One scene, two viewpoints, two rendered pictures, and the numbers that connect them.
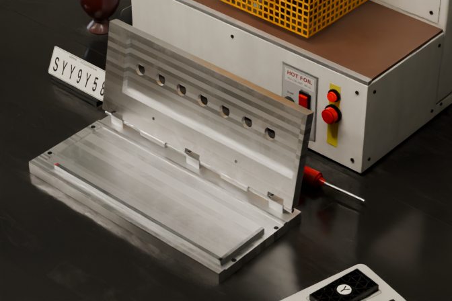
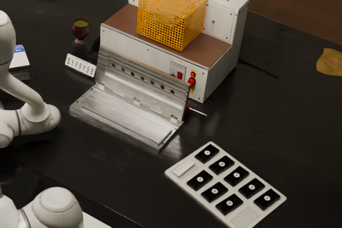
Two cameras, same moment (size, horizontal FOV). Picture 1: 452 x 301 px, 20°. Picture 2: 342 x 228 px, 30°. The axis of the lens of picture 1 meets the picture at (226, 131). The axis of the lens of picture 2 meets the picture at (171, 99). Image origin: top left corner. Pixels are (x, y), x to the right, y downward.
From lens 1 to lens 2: 71 cm
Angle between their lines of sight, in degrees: 13
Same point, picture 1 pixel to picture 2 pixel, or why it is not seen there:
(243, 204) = (161, 119)
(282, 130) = (177, 91)
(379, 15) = (205, 38)
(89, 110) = (86, 81)
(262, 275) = (174, 148)
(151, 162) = (119, 104)
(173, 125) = (128, 88)
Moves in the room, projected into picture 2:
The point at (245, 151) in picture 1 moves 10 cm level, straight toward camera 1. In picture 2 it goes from (161, 98) to (165, 114)
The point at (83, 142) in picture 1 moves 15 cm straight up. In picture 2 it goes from (89, 95) to (89, 68)
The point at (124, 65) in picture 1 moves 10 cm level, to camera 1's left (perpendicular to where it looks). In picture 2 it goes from (106, 64) to (82, 65)
